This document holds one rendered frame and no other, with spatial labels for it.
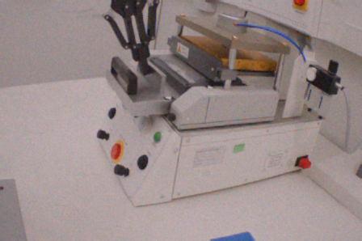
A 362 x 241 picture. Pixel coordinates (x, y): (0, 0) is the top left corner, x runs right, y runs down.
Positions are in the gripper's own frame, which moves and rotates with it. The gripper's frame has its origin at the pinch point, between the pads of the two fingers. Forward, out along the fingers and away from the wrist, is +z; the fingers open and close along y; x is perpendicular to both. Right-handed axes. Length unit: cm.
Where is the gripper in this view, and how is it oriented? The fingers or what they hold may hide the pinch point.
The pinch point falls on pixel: (141, 59)
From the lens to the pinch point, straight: 77.7
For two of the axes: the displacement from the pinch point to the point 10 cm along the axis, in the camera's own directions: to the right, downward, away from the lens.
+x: 4.1, 4.5, -7.9
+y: -9.0, 3.6, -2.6
